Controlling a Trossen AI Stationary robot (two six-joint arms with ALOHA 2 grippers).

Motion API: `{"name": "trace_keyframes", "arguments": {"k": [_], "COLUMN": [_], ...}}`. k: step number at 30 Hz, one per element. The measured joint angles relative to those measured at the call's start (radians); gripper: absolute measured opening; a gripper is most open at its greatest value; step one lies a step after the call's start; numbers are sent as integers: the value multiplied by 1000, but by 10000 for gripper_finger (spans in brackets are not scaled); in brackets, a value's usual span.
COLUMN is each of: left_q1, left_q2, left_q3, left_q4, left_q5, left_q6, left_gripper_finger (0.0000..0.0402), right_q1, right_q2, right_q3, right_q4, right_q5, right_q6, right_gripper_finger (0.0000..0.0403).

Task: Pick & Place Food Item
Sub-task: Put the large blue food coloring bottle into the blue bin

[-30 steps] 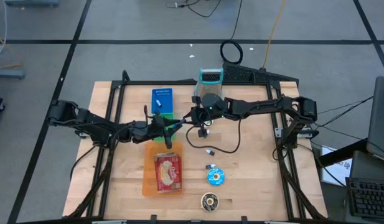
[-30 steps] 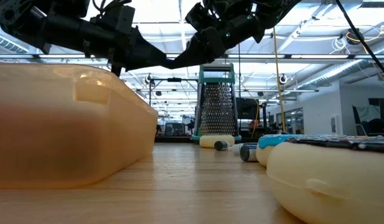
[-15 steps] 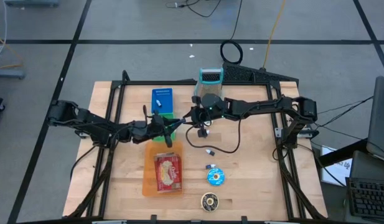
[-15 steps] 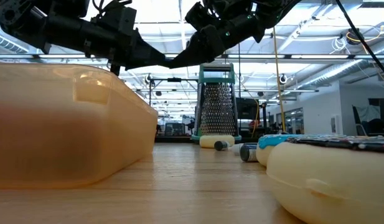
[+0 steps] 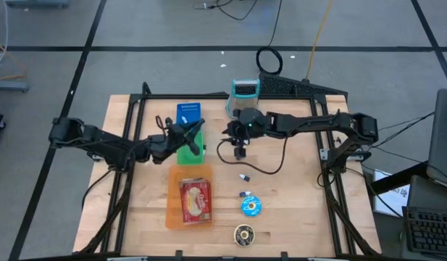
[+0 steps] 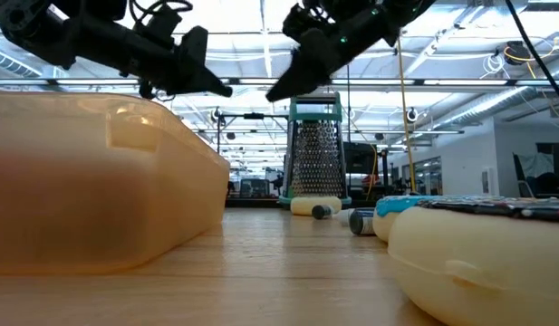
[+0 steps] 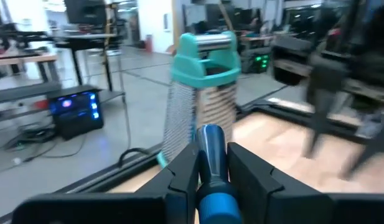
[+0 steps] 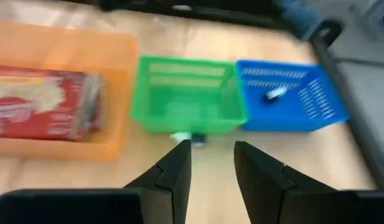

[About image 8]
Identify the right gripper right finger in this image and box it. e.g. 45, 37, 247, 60
234, 140, 345, 224

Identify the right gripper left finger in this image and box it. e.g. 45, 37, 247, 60
123, 139, 193, 224

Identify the small white-green object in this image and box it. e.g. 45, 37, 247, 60
169, 131, 209, 148

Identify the white bottle with dark cap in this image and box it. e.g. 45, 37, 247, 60
264, 86, 289, 102

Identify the red popcorn packet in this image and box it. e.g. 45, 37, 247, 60
0, 64, 104, 142

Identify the green plastic basket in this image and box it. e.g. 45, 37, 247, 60
130, 55, 249, 135

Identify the blue plastic basket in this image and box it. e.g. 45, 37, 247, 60
235, 59, 351, 133

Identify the orange translucent plastic bin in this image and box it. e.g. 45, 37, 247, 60
0, 21, 139, 163

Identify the black table clamp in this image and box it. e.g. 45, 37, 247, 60
309, 19, 345, 49

